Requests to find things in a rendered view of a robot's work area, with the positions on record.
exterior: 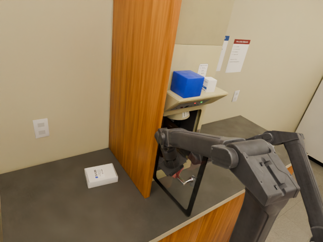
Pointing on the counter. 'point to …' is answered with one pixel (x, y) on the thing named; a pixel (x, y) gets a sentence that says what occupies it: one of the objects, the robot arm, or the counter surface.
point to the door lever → (183, 180)
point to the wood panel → (140, 82)
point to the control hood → (170, 98)
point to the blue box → (187, 83)
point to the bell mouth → (179, 116)
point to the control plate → (190, 104)
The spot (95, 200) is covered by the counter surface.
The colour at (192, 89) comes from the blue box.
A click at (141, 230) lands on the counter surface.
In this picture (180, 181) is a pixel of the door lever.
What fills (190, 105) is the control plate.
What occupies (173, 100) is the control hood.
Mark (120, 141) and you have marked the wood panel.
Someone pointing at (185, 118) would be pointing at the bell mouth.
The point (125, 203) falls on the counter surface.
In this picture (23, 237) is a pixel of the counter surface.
